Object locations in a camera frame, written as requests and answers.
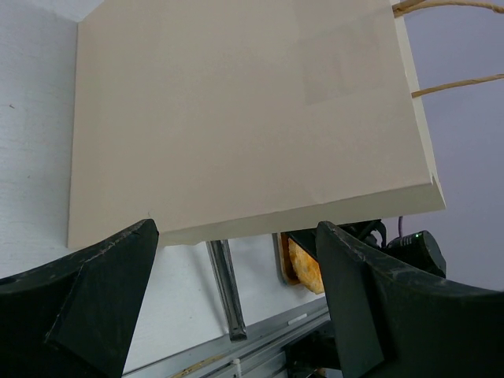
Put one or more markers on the metal bread tongs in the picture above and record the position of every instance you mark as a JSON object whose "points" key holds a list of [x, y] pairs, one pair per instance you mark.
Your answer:
{"points": [[221, 261]]}

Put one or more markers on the ring shaped fake bread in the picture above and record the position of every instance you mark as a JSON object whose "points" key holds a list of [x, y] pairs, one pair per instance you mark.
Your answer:
{"points": [[306, 268]]}

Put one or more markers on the aluminium frame rail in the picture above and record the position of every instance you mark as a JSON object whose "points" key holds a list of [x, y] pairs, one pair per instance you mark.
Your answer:
{"points": [[197, 346]]}

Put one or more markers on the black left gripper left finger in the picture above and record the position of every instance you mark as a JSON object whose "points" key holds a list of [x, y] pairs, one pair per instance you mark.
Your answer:
{"points": [[76, 316]]}

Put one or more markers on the metal baking tray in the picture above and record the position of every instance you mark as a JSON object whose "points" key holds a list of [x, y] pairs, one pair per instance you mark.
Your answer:
{"points": [[286, 272]]}

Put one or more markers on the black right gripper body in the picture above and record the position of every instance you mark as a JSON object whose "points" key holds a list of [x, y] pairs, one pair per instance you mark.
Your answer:
{"points": [[419, 249]]}

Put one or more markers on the beige paper bag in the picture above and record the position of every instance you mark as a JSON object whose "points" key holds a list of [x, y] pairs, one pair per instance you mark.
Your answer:
{"points": [[228, 119]]}

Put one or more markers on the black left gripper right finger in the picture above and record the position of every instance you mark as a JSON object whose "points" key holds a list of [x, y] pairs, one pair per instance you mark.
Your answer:
{"points": [[393, 320]]}

